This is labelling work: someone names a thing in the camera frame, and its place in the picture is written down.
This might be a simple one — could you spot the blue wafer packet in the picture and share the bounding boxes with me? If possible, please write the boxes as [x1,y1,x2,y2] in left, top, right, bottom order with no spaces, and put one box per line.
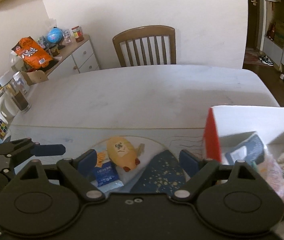
[93,150,124,193]

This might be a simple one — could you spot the dark blue wipes pack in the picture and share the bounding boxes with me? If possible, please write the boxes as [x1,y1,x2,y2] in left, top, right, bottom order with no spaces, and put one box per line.
[225,133,265,165]

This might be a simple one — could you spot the pink snack bag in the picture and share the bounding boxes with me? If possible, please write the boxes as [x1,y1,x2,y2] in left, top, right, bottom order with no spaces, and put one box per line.
[256,152,284,202]

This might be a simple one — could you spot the rubiks cube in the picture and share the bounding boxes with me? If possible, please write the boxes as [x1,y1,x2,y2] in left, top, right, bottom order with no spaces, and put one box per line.
[0,119,8,139]

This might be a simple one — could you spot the white kettle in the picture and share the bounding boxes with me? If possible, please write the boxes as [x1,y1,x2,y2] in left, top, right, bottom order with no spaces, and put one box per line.
[0,87,19,124]

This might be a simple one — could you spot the glass jar dark contents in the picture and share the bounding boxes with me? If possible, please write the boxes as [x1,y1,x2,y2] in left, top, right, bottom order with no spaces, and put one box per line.
[0,70,31,113]

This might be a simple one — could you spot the red white cardboard box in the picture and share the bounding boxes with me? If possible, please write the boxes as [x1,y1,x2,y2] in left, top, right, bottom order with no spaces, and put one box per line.
[203,104,284,221]

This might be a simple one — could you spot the orange chip bag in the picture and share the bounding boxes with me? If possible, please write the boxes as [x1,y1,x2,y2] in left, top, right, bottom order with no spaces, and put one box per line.
[12,36,53,70]

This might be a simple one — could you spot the white drawer sideboard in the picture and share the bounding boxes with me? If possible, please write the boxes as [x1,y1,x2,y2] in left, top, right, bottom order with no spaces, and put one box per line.
[46,34,100,79]

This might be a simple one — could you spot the blue globe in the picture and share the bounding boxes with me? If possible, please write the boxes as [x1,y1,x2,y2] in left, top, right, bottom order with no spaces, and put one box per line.
[46,27,64,44]

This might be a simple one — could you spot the red lid jar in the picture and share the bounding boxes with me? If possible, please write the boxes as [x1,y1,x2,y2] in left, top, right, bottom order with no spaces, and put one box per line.
[71,26,84,42]

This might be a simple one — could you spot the dark sneakers pair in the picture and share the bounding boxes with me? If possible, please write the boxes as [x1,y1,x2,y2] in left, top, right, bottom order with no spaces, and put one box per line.
[259,55,274,67]

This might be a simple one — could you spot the wooden chair behind table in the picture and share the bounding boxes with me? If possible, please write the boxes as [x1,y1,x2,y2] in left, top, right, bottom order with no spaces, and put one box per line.
[112,25,177,67]

